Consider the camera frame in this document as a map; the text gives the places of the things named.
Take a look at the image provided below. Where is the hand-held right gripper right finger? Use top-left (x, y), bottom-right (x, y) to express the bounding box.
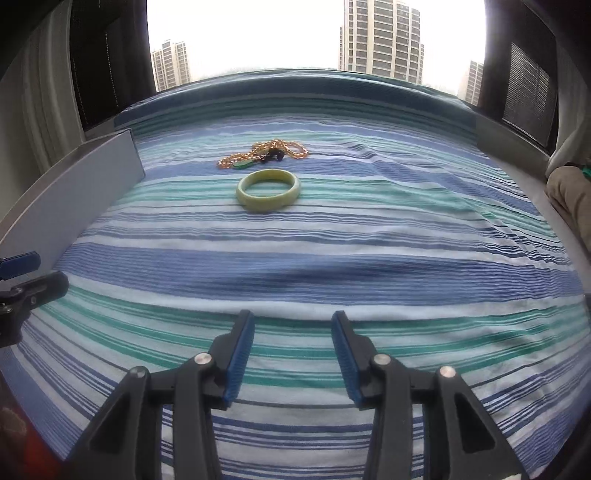
top-left (331, 311), bottom-right (528, 480)

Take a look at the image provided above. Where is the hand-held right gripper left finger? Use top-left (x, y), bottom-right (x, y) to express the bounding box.
top-left (65, 309), bottom-right (256, 480)

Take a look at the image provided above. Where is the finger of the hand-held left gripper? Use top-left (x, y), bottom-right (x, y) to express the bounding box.
top-left (0, 270), bottom-right (69, 319)
top-left (0, 251), bottom-right (41, 280)

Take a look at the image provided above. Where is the white rectangular box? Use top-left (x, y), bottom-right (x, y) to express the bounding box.
top-left (0, 128), bottom-right (147, 269)

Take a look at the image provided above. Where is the pale green jade bangle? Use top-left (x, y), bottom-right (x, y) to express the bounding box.
top-left (236, 169), bottom-right (302, 213)

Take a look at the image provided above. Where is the gold bead necklace green pendant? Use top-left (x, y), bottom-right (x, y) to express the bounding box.
top-left (217, 138), bottom-right (310, 172)

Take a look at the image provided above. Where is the blue green striped blanket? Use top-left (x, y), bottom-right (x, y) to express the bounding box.
top-left (0, 69), bottom-right (591, 480)

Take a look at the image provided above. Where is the white curtain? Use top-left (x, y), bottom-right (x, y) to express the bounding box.
top-left (0, 25), bottom-right (89, 172)
top-left (551, 41), bottom-right (591, 168)

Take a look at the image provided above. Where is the dark window panel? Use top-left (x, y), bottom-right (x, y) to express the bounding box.
top-left (478, 0), bottom-right (562, 149)
top-left (69, 0), bottom-right (158, 136)

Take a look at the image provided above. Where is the pale twin tower building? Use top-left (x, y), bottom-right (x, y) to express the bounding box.
top-left (151, 39), bottom-right (193, 92)
top-left (459, 60), bottom-right (485, 106)

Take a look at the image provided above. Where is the tall grey tower building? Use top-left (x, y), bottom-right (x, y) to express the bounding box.
top-left (339, 0), bottom-right (425, 86)

